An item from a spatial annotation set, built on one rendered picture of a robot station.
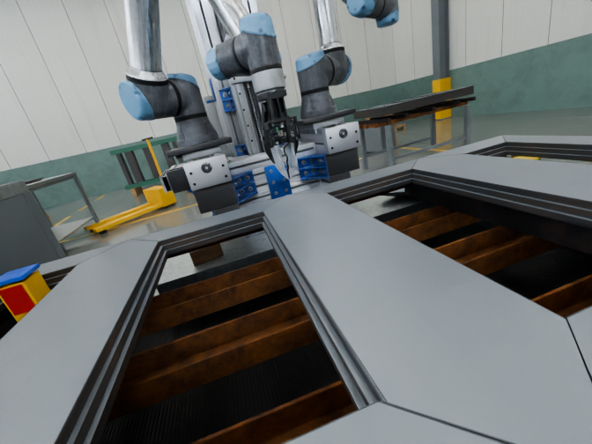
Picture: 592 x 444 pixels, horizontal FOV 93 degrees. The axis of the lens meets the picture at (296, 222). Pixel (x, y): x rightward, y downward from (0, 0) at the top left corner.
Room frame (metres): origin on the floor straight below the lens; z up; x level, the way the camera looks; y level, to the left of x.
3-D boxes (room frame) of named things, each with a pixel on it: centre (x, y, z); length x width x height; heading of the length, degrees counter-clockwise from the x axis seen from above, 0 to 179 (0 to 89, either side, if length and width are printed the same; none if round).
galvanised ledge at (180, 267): (0.99, -0.16, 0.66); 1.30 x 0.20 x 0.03; 101
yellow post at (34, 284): (0.54, 0.58, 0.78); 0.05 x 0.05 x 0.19; 11
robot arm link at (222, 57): (0.81, 0.06, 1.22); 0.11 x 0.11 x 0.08; 53
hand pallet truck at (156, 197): (4.82, 2.67, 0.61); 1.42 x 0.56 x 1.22; 140
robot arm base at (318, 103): (1.24, -0.19, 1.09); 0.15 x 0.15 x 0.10
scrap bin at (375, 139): (5.95, -2.01, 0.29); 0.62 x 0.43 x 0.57; 31
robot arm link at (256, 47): (0.74, -0.01, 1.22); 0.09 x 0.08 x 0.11; 53
